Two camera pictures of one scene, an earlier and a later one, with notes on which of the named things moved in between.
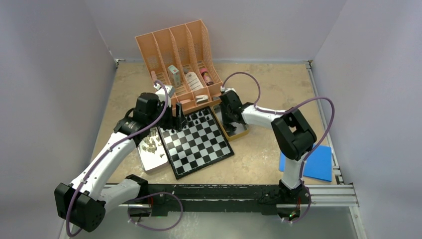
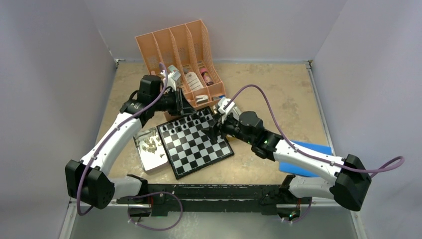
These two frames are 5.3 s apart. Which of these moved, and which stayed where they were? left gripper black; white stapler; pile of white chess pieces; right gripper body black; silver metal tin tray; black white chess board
Moved: right gripper body black; left gripper black
Stayed: silver metal tin tray; black white chess board; pile of white chess pieces; white stapler
